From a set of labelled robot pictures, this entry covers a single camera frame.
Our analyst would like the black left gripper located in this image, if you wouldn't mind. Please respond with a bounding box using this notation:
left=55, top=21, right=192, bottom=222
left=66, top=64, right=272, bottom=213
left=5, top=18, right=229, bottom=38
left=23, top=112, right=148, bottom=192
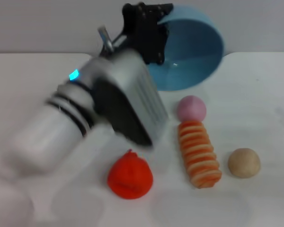
left=122, top=2, right=174, bottom=65

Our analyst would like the blue bowl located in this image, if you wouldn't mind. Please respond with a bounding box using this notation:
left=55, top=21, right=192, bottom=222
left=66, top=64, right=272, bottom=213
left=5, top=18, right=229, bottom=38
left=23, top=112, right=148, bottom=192
left=147, top=5, right=226, bottom=92

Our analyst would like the orange toy fruit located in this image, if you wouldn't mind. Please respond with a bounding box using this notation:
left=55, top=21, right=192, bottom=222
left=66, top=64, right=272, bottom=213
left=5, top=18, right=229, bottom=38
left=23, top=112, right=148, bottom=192
left=106, top=148, right=154, bottom=201

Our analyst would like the pink toy peach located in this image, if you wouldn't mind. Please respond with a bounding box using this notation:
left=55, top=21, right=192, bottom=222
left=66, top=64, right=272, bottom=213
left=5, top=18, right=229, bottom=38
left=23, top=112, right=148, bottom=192
left=176, top=95, right=207, bottom=122

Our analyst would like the orange striped toy bread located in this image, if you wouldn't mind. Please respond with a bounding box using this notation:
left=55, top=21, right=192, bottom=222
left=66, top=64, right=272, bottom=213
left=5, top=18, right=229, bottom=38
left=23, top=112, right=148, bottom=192
left=177, top=120, right=222, bottom=189

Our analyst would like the beige toy bun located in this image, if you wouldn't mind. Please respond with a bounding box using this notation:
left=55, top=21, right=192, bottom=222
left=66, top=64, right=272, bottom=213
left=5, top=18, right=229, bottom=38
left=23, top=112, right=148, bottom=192
left=227, top=148, right=261, bottom=179

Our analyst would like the left gripper cable with connector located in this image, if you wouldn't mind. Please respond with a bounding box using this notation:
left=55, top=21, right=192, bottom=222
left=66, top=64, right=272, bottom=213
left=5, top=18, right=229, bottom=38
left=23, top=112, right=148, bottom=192
left=97, top=25, right=127, bottom=54

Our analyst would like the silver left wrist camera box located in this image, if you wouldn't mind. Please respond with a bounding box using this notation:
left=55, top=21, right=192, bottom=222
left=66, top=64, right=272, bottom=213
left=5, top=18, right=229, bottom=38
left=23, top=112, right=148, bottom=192
left=91, top=48, right=169, bottom=149

